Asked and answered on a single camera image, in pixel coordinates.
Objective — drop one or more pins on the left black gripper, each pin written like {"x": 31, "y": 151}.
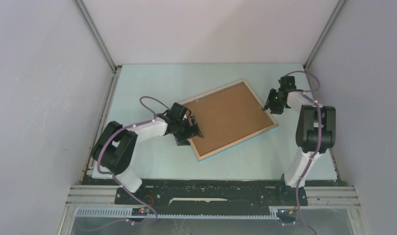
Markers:
{"x": 191, "y": 130}

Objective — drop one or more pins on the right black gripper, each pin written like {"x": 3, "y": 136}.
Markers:
{"x": 268, "y": 104}

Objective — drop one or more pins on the wooden picture frame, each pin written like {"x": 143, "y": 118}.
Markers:
{"x": 237, "y": 142}

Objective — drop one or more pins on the brown backing board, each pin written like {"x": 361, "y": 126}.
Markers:
{"x": 227, "y": 120}

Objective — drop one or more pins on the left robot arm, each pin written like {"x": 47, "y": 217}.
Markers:
{"x": 115, "y": 147}

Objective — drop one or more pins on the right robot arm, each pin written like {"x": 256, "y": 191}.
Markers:
{"x": 315, "y": 132}

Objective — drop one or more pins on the aluminium mounting profile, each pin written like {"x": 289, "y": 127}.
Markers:
{"x": 99, "y": 201}

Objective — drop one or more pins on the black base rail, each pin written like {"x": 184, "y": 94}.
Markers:
{"x": 219, "y": 198}

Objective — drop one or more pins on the left corner aluminium post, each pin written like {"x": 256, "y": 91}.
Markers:
{"x": 90, "y": 24}

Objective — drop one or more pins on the corner aluminium post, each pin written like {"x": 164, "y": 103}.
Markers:
{"x": 325, "y": 32}
{"x": 90, "y": 24}

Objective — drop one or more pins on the right corner aluminium post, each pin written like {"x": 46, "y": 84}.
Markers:
{"x": 325, "y": 32}

